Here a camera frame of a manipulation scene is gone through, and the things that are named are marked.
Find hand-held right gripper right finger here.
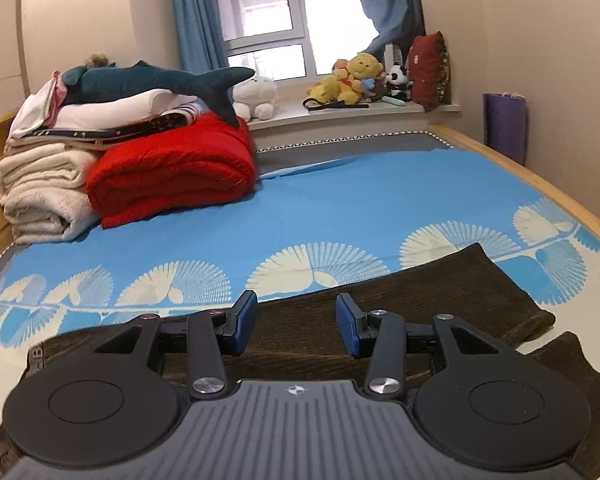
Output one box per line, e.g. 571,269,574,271
334,292,506,402

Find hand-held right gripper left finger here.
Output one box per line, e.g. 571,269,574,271
94,290,259,401

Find brown corduroy pants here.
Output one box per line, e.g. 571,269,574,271
0,242,600,480

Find blue patterned bed mat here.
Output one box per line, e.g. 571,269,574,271
0,147,600,351

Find red folded blanket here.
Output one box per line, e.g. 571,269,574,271
85,112,258,231

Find grey mattress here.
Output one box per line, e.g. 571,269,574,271
252,130,456,181

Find white windowsill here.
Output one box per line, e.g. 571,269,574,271
245,102,462,142

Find striped cloth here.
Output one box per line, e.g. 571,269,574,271
162,101,207,122

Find dark patterned blanket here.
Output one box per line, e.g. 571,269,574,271
5,110,197,153

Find white plush toy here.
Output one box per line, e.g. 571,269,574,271
231,75,279,122

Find cream folded blanket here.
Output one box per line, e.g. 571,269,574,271
0,142,103,246

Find yellow bear plush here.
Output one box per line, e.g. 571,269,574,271
306,52,387,106

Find panda plush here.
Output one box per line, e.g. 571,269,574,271
384,64,412,102

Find purple paper bag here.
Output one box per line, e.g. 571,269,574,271
482,91,528,166

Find red cushion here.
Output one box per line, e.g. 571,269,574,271
407,31,452,112

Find blue shark plush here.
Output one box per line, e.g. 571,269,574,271
61,60,256,128

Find pink cloth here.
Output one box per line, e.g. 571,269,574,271
50,71,72,111

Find brown teddy plush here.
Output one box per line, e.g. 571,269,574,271
82,52,117,69

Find blue curtain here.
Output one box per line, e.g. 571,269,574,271
169,0,231,78
355,0,426,61

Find white framed window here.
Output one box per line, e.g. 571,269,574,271
210,0,381,83

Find black strap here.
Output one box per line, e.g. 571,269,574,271
302,97,370,110

